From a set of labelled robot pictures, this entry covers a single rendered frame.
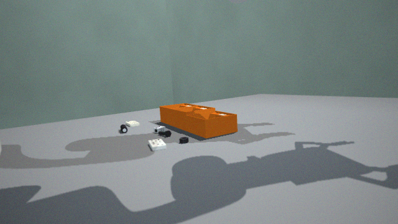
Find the dark grey hex nut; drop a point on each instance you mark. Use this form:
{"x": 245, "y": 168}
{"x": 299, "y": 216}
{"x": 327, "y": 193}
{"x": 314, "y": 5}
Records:
{"x": 184, "y": 140}

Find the black aa battery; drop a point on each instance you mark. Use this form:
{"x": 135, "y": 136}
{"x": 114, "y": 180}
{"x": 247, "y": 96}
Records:
{"x": 123, "y": 128}

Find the orange three-compartment bin rack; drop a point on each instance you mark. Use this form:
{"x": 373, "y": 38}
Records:
{"x": 200, "y": 120}

